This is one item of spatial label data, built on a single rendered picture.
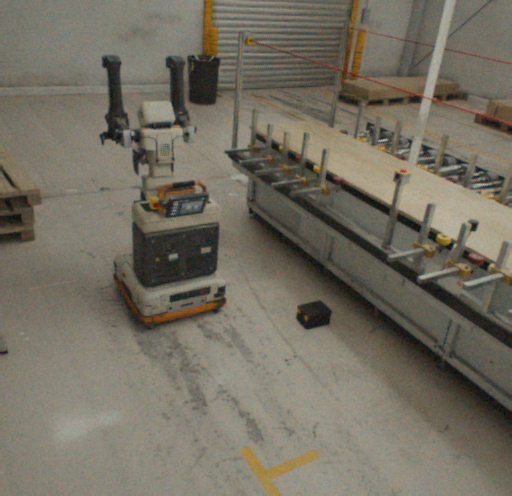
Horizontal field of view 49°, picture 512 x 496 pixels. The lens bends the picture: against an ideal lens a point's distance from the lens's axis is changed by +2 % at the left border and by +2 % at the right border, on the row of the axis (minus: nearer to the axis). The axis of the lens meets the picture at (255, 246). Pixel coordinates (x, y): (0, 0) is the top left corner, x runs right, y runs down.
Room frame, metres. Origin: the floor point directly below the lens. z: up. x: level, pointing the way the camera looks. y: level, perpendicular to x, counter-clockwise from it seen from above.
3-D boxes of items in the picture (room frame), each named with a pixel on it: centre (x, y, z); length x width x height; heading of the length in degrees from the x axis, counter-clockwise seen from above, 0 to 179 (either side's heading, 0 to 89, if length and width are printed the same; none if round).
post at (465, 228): (2.73, -1.11, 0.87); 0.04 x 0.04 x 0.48; 33
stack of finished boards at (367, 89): (11.16, -2.54, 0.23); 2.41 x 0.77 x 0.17; 124
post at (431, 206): (2.94, -0.97, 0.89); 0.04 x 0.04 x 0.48; 33
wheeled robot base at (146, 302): (3.40, 0.61, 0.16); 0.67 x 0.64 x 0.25; 32
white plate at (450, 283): (2.74, -1.07, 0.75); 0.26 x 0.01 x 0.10; 33
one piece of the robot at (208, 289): (3.13, 0.42, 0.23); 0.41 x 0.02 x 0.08; 122
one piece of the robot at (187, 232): (3.32, 0.56, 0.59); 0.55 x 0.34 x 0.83; 122
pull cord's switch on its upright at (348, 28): (5.48, -0.65, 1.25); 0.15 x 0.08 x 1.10; 33
